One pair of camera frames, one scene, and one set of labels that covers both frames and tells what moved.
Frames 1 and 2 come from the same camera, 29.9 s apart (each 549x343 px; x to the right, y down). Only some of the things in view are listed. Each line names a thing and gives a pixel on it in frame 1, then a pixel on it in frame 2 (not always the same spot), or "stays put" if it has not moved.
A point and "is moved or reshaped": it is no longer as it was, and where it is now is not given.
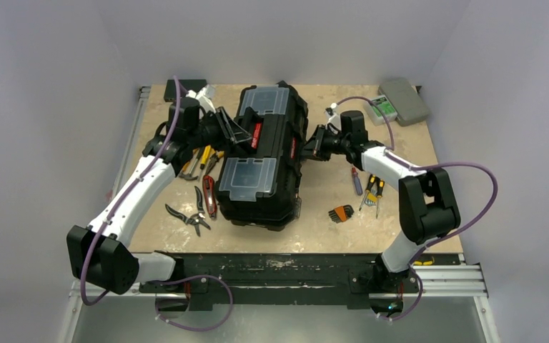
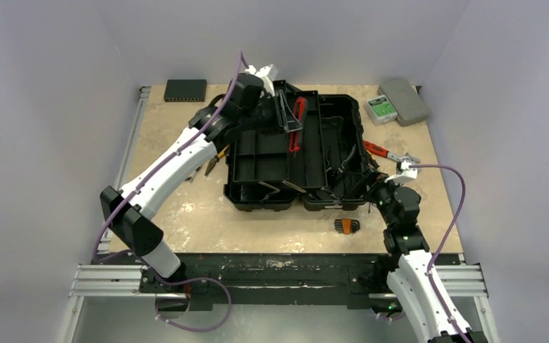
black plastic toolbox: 259,181 is moved or reshaped
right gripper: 316,145 → 381,178
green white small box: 385,106 stays put
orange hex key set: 341,214 → 347,226
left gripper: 228,129 → 282,118
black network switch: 171,93 stays put
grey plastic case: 411,109 stays put
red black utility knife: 209,185 → 300,112
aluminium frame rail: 144,96 stays put
